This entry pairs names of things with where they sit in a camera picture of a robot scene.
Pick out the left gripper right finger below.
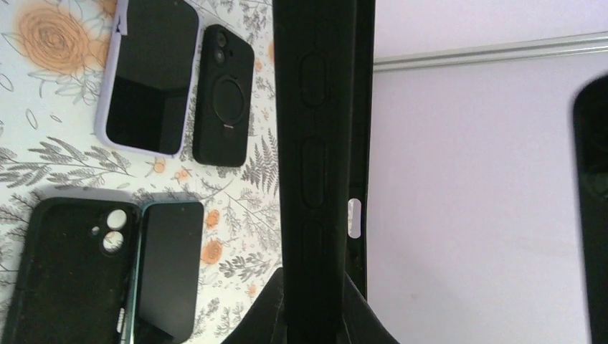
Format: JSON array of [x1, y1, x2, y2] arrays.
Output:
[[343, 275, 398, 344]]

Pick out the black phone row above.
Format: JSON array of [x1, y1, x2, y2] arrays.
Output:
[[573, 75, 607, 343], [192, 24, 255, 167], [95, 0, 200, 157]]

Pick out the black phone case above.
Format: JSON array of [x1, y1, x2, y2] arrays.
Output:
[[1, 197, 141, 343], [273, 1, 375, 343]]

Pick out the floral table mat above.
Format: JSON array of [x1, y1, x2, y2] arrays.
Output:
[[1, 1, 281, 343]]

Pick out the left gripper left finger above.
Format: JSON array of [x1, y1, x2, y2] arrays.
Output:
[[222, 268, 285, 344]]

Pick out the teal phone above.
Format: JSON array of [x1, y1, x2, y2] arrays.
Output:
[[123, 201, 204, 343]]

